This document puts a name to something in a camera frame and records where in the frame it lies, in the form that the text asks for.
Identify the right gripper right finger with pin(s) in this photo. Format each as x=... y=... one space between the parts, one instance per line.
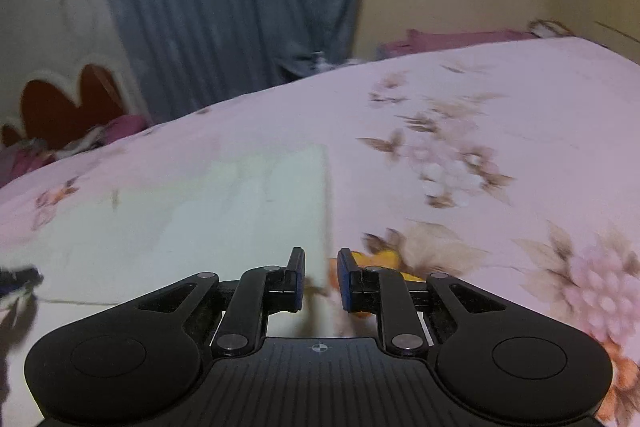
x=384 y=293

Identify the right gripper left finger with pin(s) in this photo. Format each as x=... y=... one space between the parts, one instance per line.
x=249 y=302

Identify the white towel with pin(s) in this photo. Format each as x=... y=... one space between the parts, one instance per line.
x=238 y=215

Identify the pink purple clothes pile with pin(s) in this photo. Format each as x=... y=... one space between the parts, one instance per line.
x=29 y=155

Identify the pink floral bed sheet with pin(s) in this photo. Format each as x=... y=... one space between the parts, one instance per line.
x=513 y=165

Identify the white pump bottle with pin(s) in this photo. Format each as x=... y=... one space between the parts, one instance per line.
x=319 y=62

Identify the black cloth at bedside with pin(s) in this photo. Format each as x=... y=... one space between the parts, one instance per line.
x=15 y=282

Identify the magenta pillow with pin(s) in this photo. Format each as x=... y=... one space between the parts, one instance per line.
x=416 y=41

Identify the red heart-shaped headboard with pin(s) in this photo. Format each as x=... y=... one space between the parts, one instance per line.
x=58 y=117

